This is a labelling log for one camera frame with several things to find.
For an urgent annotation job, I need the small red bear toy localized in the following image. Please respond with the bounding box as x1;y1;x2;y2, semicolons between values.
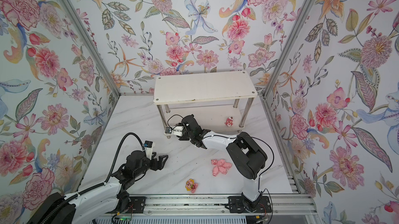
225;116;234;127

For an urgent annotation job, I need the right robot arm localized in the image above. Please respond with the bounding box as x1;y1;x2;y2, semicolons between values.
171;115;268;206

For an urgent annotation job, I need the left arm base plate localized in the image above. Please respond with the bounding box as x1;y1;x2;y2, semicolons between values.
110;197;147;214

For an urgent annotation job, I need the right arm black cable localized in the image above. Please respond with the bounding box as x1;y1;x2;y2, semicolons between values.
166;114;275;224

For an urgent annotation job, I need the pink pig toy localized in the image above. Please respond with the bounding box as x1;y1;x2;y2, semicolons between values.
211;159;232;177

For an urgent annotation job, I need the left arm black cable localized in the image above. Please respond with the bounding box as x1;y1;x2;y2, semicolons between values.
46;132;145;222

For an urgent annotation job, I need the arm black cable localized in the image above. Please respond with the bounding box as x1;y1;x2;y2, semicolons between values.
46;132;145;222
166;114;275;224

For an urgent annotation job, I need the white two-tier shelf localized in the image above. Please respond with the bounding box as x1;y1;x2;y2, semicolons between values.
153;71;257;132

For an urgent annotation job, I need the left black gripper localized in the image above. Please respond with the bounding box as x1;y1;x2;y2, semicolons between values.
133;154;169;179

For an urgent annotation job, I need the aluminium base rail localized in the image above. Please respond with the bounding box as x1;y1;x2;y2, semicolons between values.
118;194;317;217

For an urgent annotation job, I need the yellow red flower toy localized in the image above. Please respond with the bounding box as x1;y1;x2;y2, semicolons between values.
186;179;198;193

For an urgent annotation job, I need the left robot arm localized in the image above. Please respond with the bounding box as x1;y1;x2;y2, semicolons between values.
28;150;168;224

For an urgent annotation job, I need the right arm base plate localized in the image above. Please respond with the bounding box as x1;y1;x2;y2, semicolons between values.
227;195;272;214

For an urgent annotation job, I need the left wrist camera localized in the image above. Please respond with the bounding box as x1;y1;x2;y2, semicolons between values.
143;141;154;160

